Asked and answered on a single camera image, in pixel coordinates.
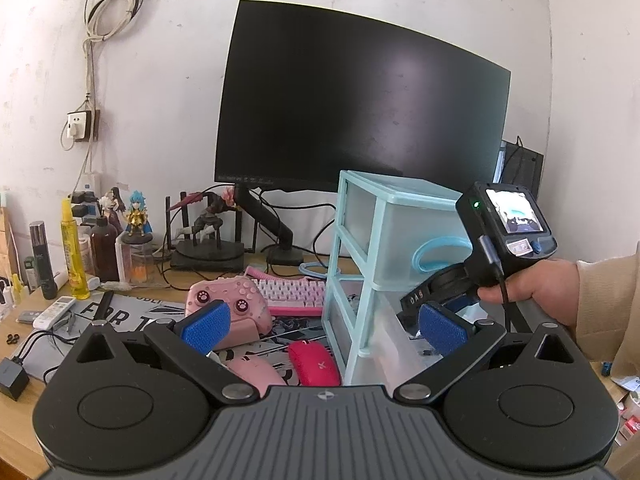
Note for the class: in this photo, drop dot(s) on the clear glass jar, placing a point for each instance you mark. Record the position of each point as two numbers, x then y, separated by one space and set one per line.
136 265

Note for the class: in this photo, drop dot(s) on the dark haired figurine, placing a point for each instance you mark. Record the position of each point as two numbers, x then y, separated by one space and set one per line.
114 205

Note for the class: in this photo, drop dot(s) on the brown plastic bottle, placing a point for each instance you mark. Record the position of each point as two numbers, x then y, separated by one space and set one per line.
104 250

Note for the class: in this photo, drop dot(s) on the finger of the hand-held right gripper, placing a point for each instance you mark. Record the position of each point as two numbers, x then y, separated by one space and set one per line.
425 299

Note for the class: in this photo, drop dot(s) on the printed grey desk mat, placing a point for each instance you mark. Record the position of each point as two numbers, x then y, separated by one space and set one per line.
135 310

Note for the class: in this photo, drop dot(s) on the translucent plastic drawer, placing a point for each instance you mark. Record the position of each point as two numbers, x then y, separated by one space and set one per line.
385 330

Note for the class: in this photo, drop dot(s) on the pink game controller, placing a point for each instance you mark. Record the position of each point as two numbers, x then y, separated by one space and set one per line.
227 297

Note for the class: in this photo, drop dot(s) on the light pink computer mouse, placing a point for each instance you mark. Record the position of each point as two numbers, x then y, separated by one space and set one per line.
257 372

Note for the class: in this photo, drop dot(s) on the pink mechanical keyboard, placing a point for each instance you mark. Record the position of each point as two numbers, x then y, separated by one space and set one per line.
295 294

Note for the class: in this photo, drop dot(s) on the blue haired gold armour figurine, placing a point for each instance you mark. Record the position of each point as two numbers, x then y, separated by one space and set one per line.
137 217

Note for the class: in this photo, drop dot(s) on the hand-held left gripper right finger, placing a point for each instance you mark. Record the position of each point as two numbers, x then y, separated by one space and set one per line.
442 330

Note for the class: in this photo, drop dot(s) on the translucent drawer with blue loop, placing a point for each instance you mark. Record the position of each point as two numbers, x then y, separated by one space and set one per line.
400 230

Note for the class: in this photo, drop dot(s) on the dark winged figurine on stand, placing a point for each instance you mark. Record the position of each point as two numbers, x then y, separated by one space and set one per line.
207 225

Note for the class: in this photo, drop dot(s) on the light blue plastic drawer cabinet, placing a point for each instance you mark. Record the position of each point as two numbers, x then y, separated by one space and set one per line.
352 270

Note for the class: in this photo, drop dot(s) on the yellow spray bottle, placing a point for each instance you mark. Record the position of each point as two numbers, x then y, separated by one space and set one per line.
74 255

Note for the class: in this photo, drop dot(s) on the person's right hand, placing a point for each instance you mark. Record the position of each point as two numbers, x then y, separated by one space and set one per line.
547 287

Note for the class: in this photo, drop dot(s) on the magenta computer mouse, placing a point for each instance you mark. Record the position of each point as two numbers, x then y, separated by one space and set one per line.
312 362

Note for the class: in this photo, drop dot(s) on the black power adapter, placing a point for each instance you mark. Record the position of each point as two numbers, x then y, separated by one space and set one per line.
11 377

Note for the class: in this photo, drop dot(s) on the person's right forearm beige sleeve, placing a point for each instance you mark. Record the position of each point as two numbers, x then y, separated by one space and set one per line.
610 305

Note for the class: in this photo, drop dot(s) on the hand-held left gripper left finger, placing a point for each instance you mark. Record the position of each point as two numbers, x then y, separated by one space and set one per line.
206 326

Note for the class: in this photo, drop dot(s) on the white remote control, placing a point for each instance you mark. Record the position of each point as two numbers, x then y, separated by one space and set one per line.
54 311

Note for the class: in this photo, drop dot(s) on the black speaker box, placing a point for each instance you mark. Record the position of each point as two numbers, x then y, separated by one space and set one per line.
525 167

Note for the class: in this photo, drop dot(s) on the black spray can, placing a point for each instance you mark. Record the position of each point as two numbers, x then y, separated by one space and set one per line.
42 260

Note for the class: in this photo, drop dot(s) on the white wall socket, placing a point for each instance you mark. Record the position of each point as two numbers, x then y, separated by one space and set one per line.
79 125

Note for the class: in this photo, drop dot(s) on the white power strip with plugs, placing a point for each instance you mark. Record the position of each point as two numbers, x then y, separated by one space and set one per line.
86 192

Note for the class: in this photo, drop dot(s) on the black curved computer monitor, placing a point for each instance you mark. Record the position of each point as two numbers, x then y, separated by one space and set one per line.
360 100

